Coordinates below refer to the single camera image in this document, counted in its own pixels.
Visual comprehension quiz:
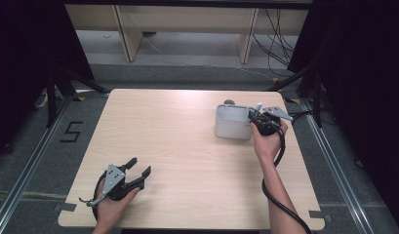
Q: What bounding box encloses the grey tape piece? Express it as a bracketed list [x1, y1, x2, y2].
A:
[53, 201, 78, 213]
[308, 210, 334, 224]

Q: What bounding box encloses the metal floor rail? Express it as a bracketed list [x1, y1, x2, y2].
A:
[299, 97, 378, 234]
[0, 95, 75, 234]

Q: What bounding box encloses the left hand-held gripper black cable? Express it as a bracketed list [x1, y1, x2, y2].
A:
[91, 171, 107, 222]

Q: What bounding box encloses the black metal stand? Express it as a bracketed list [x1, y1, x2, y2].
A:
[265, 62, 324, 129]
[45, 64, 110, 129]

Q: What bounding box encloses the hand-held gripper black cable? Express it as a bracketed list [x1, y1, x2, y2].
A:
[91, 171, 107, 222]
[260, 127, 314, 234]

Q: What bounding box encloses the light wooden shelf unit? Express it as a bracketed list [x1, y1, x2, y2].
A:
[64, 3, 310, 64]

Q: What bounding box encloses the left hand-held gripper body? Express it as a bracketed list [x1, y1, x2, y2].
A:
[79, 163, 146, 208]

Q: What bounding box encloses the right hand-held gripper black cable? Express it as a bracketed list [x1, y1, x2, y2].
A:
[260, 127, 314, 234]

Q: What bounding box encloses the black curtain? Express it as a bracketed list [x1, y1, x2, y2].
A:
[0, 0, 96, 162]
[287, 0, 399, 225]

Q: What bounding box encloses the person's left hand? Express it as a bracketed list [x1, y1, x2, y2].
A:
[95, 178, 141, 227]

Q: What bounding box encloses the black floor cable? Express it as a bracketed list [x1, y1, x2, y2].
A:
[287, 109, 332, 127]

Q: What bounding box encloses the white plastic toothbrush holder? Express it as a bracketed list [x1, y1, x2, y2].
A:
[215, 103, 256, 141]

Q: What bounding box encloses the white cord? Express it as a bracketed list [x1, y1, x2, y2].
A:
[33, 90, 51, 110]

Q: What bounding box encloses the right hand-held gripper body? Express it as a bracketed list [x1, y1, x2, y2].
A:
[254, 106, 293, 137]

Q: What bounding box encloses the bundle of black floor cables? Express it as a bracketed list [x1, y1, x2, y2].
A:
[252, 8, 299, 78]

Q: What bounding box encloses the person's right hand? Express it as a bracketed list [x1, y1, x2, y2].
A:
[251, 120, 289, 165]

